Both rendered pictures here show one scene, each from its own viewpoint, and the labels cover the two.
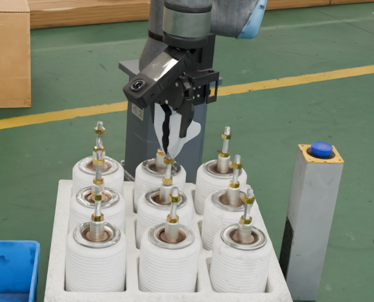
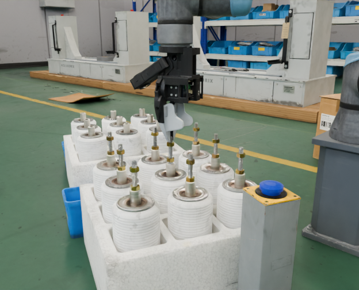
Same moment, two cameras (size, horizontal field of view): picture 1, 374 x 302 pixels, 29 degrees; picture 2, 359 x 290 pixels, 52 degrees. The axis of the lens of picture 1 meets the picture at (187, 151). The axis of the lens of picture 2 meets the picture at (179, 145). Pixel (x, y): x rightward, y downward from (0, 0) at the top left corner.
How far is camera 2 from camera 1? 123 cm
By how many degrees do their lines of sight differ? 71
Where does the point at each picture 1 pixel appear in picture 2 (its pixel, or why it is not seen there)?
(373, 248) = not seen: outside the picture
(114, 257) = (98, 176)
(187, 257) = (106, 193)
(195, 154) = (353, 216)
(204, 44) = (170, 50)
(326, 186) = (255, 225)
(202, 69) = (182, 75)
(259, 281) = (121, 240)
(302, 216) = (241, 248)
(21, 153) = (298, 183)
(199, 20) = (161, 29)
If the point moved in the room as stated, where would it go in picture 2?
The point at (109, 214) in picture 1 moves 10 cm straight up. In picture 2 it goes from (142, 167) to (141, 129)
